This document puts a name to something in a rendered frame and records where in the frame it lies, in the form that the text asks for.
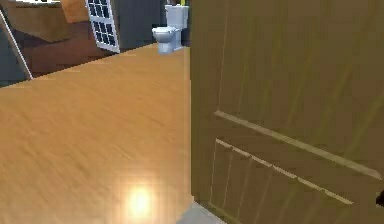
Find white toilet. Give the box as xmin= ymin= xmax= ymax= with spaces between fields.
xmin=151 ymin=4 xmax=190 ymax=55

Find brown wooden room door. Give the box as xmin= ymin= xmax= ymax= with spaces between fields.
xmin=189 ymin=0 xmax=384 ymax=224

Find white paned glass door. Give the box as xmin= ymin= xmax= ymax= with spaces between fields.
xmin=84 ymin=0 xmax=121 ymax=54

